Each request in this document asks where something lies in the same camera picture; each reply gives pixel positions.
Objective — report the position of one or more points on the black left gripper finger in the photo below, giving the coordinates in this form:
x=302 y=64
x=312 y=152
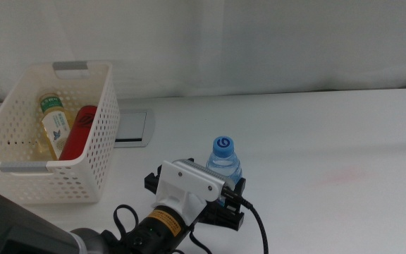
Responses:
x=159 y=169
x=241 y=187

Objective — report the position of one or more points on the clear water bottle blue cap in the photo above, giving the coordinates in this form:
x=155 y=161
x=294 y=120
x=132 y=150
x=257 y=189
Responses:
x=223 y=162

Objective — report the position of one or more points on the red cola can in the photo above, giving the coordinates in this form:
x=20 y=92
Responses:
x=79 y=134

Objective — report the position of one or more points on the yellow tea bottle green label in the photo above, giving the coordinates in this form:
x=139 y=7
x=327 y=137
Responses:
x=56 y=123

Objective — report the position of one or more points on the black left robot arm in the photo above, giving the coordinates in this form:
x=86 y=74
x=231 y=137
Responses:
x=12 y=229

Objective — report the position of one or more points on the white perforated plastic basket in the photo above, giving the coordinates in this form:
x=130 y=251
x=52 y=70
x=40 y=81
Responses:
x=97 y=148

